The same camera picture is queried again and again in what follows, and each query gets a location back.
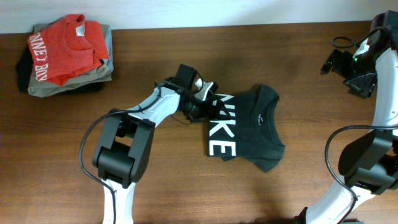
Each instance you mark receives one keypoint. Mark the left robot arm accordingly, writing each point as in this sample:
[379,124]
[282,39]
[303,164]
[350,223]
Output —
[123,150]

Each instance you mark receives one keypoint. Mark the black folded garment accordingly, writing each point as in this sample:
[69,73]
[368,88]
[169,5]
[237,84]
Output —
[24,68]

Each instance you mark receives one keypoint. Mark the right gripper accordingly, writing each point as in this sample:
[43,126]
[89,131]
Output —
[362,88]

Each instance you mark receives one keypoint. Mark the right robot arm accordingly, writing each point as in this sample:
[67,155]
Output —
[367,167]

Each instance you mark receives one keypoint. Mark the red folded t-shirt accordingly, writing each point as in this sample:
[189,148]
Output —
[66,49]

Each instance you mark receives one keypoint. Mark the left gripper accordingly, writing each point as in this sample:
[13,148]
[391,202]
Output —
[206,110]

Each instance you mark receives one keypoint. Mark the dark green t-shirt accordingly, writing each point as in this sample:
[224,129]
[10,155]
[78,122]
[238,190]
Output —
[250,133]

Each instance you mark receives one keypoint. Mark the olive grey folded garment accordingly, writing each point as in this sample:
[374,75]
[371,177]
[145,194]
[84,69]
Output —
[86,83]

